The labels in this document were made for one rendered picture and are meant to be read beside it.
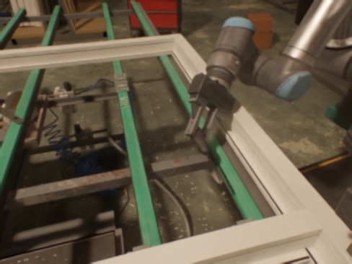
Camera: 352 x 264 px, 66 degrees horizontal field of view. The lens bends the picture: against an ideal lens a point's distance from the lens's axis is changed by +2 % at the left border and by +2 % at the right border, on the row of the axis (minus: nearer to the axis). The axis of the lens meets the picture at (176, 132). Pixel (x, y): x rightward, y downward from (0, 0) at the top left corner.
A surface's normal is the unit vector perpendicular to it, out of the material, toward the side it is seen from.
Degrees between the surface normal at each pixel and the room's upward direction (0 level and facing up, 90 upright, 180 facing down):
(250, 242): 0
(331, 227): 0
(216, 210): 0
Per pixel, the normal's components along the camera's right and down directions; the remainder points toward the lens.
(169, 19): -0.12, 0.61
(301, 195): -0.02, -0.79
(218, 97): 0.60, 0.06
